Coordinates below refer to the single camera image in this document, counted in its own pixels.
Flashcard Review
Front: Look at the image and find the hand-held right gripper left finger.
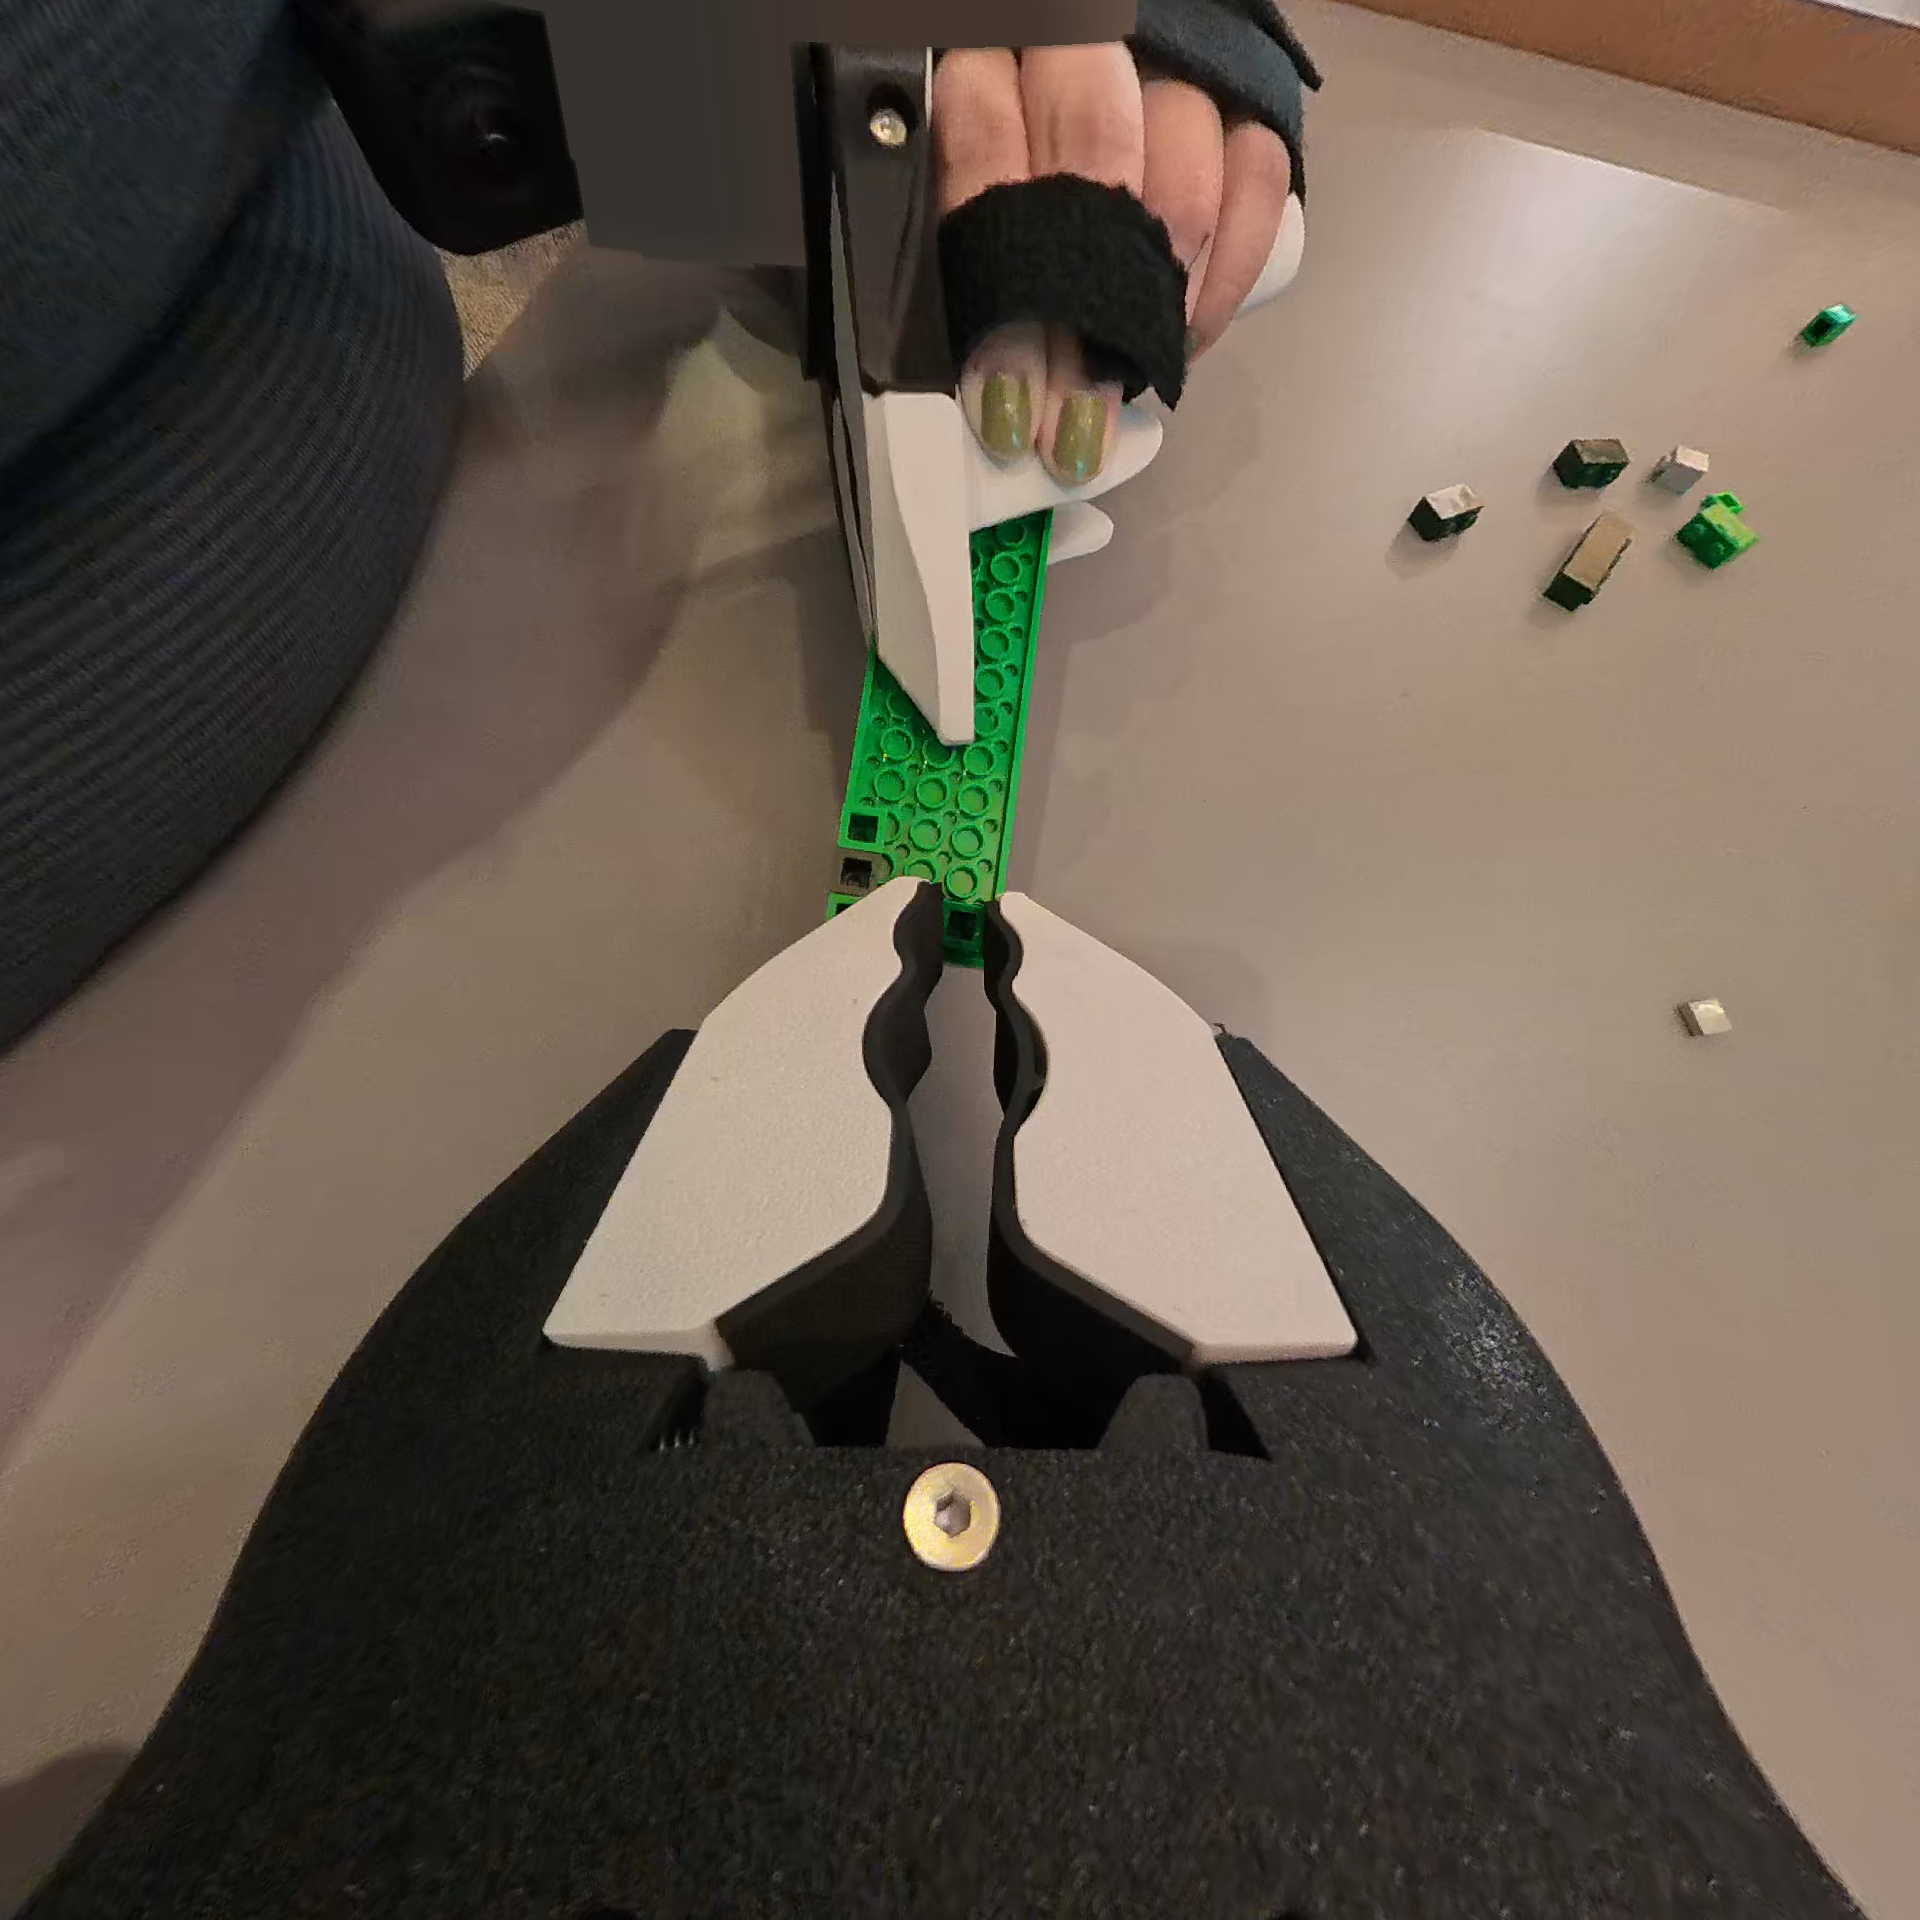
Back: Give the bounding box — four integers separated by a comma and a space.
544, 879, 943, 1404

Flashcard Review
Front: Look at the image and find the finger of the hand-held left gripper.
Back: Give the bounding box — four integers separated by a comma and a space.
867, 391, 1013, 747
816, 375, 884, 641

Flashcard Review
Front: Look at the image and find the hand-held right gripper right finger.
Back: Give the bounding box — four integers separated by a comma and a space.
982, 892, 1359, 1369

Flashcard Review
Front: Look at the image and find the long green building plate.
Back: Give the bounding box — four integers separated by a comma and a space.
824, 507, 1061, 966

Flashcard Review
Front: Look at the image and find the person's left hand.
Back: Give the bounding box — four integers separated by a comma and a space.
931, 0, 1325, 486

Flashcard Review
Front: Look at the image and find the long dark green brick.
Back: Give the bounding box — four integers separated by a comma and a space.
1542, 513, 1636, 612

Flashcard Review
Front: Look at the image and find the person's dark ribbed clothing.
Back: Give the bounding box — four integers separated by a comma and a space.
0, 0, 471, 1056

